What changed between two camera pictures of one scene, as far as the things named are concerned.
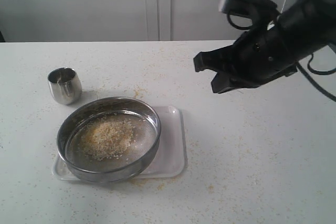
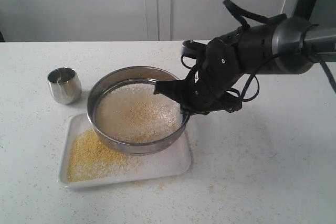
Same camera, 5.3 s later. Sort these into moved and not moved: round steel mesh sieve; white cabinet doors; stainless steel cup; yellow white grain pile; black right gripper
Moved: round steel mesh sieve; yellow white grain pile; black right gripper
Not moved: stainless steel cup; white cabinet doors
